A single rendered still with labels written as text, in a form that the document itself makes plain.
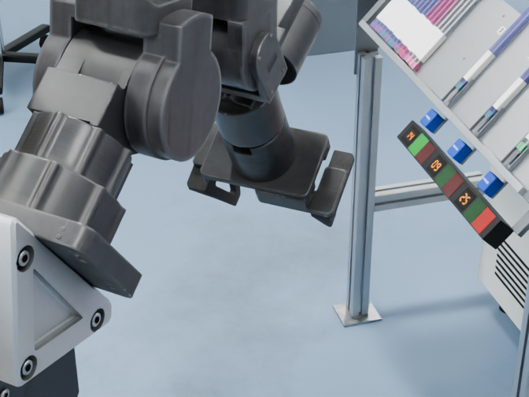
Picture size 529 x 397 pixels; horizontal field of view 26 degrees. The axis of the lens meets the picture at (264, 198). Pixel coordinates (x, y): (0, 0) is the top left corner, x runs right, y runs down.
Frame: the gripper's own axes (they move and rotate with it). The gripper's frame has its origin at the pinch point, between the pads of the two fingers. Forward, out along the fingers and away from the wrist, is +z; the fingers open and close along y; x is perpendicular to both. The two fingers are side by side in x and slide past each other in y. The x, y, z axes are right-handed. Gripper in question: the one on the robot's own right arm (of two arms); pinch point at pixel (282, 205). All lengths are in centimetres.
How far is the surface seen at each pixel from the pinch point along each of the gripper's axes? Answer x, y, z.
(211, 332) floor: -33, 54, 136
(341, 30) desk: -172, 79, 209
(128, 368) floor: -17, 65, 127
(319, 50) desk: -165, 85, 212
